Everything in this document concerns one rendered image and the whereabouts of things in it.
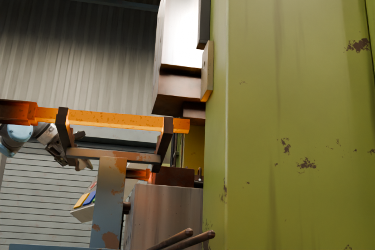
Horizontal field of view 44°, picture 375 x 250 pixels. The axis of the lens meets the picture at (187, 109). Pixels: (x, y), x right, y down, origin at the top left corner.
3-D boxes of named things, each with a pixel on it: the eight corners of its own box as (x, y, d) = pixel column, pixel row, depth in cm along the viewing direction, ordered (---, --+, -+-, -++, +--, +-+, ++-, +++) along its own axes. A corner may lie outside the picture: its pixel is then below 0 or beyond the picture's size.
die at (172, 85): (157, 94, 164) (159, 70, 168) (150, 114, 182) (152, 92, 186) (272, 106, 170) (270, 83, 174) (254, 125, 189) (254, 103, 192)
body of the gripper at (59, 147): (63, 168, 196) (42, 149, 193) (76, 153, 201) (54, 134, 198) (71, 164, 190) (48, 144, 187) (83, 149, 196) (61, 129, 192)
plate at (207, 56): (206, 89, 139) (207, 39, 145) (200, 101, 147) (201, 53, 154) (212, 90, 139) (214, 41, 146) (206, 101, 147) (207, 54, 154)
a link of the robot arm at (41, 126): (8, 121, 189) (24, 105, 195) (32, 142, 193) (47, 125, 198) (14, 116, 182) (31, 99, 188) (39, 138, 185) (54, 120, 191)
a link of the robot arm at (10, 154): (-6, 139, 174) (17, 116, 181) (-11, 147, 183) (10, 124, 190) (14, 155, 176) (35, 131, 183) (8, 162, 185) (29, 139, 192)
